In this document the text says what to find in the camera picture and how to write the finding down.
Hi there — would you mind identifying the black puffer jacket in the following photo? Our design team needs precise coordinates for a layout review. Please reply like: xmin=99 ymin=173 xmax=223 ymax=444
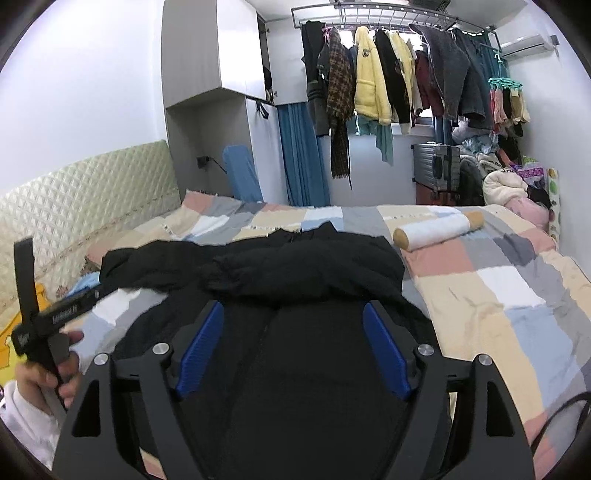
xmin=100 ymin=224 xmax=437 ymax=479

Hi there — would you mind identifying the metal clothes rack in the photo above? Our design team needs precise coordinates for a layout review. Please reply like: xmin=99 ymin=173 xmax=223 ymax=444
xmin=290 ymin=1 xmax=497 ymax=34

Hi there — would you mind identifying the person's left hand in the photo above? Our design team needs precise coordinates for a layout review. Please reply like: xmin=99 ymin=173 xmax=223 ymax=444
xmin=14 ymin=329 xmax=86 ymax=416

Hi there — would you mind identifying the white roll cardboard tube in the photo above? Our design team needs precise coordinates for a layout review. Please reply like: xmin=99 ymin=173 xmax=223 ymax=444
xmin=393 ymin=211 xmax=485 ymax=252

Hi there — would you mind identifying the cream quilted headboard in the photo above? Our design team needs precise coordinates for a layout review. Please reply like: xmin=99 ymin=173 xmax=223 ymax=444
xmin=1 ymin=141 xmax=180 ymax=325

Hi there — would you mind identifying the patchwork pastel bed quilt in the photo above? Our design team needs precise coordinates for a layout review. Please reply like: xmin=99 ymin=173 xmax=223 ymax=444
xmin=85 ymin=192 xmax=590 ymax=479

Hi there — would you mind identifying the blue folded board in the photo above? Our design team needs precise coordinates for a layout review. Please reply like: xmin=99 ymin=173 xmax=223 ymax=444
xmin=222 ymin=145 xmax=263 ymax=202

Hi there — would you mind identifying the grey suitcase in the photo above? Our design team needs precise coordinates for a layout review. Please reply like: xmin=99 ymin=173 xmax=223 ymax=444
xmin=411 ymin=142 xmax=460 ymax=193

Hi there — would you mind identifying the cream fluffy blanket pile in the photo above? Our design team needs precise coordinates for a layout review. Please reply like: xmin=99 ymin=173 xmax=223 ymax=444
xmin=482 ymin=169 xmax=528 ymax=206

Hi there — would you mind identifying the pink pillow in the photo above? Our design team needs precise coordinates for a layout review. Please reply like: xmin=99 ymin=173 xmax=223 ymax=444
xmin=505 ymin=197 xmax=550 ymax=231

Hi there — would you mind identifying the blue curtain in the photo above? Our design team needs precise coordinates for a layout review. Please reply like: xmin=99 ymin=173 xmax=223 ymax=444
xmin=276 ymin=103 xmax=331 ymax=207

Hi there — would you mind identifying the yellow fleece jacket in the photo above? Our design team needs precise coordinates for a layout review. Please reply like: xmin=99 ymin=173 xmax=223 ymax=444
xmin=355 ymin=26 xmax=392 ymax=126

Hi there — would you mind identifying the black hanging jacket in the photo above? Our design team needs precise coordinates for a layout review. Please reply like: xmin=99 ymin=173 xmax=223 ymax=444
xmin=375 ymin=29 xmax=411 ymax=130

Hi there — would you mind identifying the plaid dark scarf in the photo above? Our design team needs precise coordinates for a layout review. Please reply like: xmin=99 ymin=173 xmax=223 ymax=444
xmin=327 ymin=29 xmax=355 ymax=179

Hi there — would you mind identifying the dark grey hanging coat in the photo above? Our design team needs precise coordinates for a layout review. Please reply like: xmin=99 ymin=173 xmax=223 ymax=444
xmin=411 ymin=24 xmax=493 ymax=130

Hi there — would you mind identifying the teal clip hanger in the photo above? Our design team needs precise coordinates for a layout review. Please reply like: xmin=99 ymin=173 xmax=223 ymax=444
xmin=488 ymin=50 xmax=523 ymax=90

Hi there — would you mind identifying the white air conditioner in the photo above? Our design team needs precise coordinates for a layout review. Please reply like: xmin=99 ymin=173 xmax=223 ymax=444
xmin=496 ymin=33 xmax=559 ymax=59

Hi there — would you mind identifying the black bag strap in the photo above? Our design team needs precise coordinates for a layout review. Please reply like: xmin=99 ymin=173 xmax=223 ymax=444
xmin=529 ymin=391 xmax=591 ymax=458

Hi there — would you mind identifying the grey wall cabinet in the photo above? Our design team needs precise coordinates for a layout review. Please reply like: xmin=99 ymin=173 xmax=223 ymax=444
xmin=161 ymin=1 xmax=266 ymax=108

